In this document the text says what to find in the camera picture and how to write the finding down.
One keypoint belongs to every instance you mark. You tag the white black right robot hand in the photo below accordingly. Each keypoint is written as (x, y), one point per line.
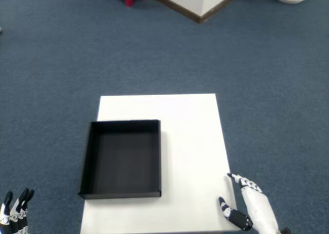
(259, 211)

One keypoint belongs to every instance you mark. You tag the white square table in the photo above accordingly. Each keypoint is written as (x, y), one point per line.
(185, 113)

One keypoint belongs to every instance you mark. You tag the white column with brown skirting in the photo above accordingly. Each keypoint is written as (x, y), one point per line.
(195, 1)

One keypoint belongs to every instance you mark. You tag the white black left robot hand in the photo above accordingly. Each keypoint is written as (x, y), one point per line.
(11, 218)

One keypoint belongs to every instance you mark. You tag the black open box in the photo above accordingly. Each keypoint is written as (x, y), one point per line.
(123, 159)

